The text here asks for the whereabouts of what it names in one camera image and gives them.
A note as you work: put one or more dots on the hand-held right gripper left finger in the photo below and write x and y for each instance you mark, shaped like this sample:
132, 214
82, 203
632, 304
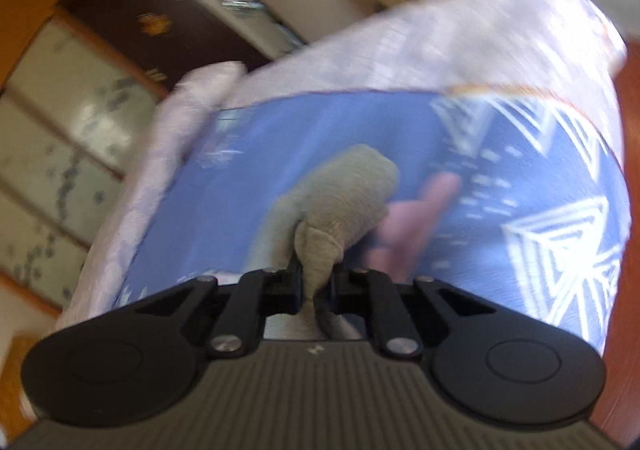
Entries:
287, 290

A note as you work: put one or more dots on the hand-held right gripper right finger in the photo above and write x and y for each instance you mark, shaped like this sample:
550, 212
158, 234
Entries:
342, 292

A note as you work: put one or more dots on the wooden wardrobe with glass doors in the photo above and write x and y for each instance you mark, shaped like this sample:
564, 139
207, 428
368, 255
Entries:
65, 130

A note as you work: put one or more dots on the dark wooden door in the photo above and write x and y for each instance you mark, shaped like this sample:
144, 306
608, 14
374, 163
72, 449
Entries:
150, 15

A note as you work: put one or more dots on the blue printed bed sheet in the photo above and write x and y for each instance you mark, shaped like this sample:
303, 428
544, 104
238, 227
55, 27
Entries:
280, 145

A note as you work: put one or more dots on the person's left hand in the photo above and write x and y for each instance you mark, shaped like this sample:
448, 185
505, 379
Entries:
415, 225

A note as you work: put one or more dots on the white floral quilt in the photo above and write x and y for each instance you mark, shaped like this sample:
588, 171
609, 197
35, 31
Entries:
165, 140

